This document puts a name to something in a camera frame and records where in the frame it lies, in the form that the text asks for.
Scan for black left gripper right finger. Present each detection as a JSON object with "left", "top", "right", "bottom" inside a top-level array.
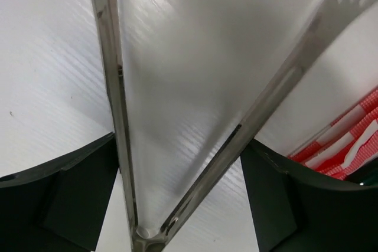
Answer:
[{"left": 240, "top": 140, "right": 377, "bottom": 251}]

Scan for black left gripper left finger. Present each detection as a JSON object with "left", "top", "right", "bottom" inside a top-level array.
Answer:
[{"left": 1, "top": 133, "right": 119, "bottom": 251}]

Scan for metal tongs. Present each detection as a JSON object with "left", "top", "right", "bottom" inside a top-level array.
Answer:
[{"left": 92, "top": 0, "right": 377, "bottom": 251}]

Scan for red white checkered cloth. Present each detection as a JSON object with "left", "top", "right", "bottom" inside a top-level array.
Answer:
[{"left": 288, "top": 89, "right": 377, "bottom": 180}]

